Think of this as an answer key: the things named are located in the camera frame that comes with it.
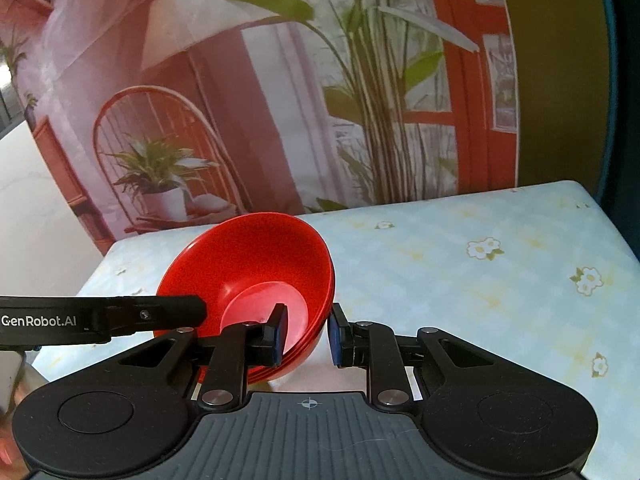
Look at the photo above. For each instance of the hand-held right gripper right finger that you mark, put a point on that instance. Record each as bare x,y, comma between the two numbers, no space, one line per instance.
334,341

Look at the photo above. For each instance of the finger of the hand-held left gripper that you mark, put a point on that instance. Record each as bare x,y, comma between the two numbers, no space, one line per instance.
165,316

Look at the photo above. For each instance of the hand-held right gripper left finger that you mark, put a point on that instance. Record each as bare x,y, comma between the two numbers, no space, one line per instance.
280,334

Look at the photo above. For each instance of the red bowl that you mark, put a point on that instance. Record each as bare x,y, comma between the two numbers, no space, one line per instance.
240,270
307,351
261,371

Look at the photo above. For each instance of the floral checked tablecloth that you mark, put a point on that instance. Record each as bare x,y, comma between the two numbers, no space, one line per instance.
450,285

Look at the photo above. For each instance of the printed backdrop cloth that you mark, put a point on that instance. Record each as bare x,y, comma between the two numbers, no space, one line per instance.
250,110

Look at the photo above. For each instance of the teal curtain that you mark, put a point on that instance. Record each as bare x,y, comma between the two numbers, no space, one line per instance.
627,110

